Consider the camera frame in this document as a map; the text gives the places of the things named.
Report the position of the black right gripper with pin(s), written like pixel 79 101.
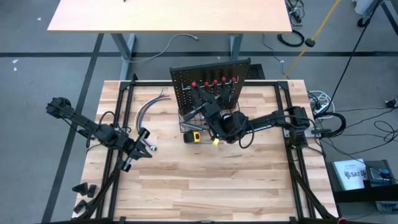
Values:
pixel 213 110

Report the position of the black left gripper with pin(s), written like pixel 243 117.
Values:
pixel 133 144

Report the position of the grey utility knife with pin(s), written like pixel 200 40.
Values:
pixel 189 126

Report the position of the yellow black tape measure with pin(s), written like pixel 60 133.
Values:
pixel 193 137

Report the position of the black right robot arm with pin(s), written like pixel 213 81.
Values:
pixel 270 121

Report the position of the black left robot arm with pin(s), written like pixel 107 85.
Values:
pixel 77 121

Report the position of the black metal pegboard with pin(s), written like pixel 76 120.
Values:
pixel 186 74

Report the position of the yellow tag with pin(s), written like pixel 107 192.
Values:
pixel 215 142

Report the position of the black mesh panel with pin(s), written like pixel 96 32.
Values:
pixel 256 71

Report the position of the black plastic wedge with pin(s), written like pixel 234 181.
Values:
pixel 92 190
pixel 80 188
pixel 80 207

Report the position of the light wooden desk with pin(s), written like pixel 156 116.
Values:
pixel 168 15

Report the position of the white booklet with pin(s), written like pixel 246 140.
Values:
pixel 349 174

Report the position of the black storage bin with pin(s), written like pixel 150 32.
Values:
pixel 357 194

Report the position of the red button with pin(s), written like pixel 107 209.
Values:
pixel 342 221

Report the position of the black plug adapter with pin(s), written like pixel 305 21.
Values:
pixel 391 103

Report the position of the small dark device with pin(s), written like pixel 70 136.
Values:
pixel 377 173

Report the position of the grey tray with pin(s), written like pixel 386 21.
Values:
pixel 387 207

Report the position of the silver hook rail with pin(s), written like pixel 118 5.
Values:
pixel 186 87

